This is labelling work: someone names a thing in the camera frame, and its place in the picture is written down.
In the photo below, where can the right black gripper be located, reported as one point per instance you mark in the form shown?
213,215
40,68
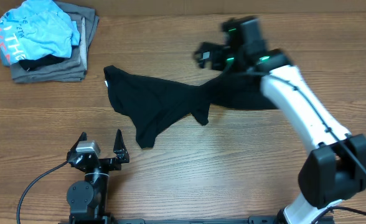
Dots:
214,53

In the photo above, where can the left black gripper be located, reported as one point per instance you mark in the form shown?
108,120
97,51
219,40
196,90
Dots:
121,155

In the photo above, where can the black t-shirt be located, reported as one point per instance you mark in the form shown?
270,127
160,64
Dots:
153,104

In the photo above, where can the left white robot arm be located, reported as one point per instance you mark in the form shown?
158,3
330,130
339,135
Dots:
87,198

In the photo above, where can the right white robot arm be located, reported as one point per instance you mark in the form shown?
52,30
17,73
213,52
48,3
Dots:
335,168

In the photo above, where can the folded grey garment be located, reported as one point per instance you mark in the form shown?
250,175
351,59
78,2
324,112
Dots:
71,69

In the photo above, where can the small black garment in pile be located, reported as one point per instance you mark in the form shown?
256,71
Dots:
29,65

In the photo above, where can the light blue printed t-shirt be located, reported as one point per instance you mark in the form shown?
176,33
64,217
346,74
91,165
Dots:
35,29

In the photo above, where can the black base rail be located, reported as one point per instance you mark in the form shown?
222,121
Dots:
249,220

